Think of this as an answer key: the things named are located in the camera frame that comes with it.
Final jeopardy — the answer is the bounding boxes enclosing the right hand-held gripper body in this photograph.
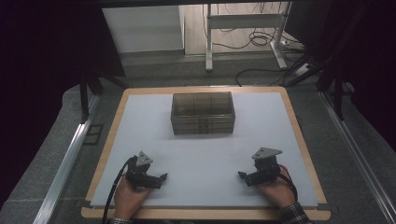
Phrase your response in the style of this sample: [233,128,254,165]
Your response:
[244,147,284,188]

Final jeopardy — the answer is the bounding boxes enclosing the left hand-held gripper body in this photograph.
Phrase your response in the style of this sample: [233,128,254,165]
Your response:
[125,150,163,190]

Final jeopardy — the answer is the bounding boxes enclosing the person's right hand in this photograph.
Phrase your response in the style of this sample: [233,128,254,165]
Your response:
[256,165,297,209]

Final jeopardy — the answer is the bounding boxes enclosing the person's left hand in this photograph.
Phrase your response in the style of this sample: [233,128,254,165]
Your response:
[114,176,153,220]

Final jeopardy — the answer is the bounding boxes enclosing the white table mat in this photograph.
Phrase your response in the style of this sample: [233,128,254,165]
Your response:
[90,91,318,209]

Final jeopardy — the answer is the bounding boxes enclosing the dark floor grate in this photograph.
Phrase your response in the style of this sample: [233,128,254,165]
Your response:
[82,123,105,147]

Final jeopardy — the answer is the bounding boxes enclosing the transparent brown plastic storage box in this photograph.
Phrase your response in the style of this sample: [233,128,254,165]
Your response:
[170,91,236,135]

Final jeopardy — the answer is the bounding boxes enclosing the black metal stand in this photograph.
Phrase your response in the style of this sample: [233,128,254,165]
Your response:
[78,73,129,124]
[316,66,347,121]

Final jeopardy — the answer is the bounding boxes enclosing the white power strip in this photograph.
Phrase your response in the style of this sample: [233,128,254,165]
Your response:
[293,63,313,77]

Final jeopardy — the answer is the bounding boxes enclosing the white cabinet panel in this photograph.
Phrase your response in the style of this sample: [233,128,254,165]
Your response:
[102,5,186,54]

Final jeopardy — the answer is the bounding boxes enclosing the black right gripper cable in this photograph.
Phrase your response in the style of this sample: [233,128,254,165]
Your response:
[277,163,299,203]

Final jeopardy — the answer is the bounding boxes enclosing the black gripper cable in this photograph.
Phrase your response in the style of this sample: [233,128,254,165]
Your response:
[101,155,138,224]
[277,163,299,203]

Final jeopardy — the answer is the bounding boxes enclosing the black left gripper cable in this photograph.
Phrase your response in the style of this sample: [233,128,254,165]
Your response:
[101,155,138,224]

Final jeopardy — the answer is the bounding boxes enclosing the white board with wooden frame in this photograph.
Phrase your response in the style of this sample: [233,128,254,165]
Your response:
[80,86,332,221]

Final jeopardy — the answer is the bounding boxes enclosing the aluminium floor rail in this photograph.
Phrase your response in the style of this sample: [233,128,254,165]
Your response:
[319,90,396,224]
[32,92,102,224]

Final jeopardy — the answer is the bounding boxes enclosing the black floor cables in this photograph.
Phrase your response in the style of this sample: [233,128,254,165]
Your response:
[202,3,307,88]

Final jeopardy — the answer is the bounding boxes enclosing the white metal desk frame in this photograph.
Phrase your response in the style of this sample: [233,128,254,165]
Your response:
[205,1,293,73]

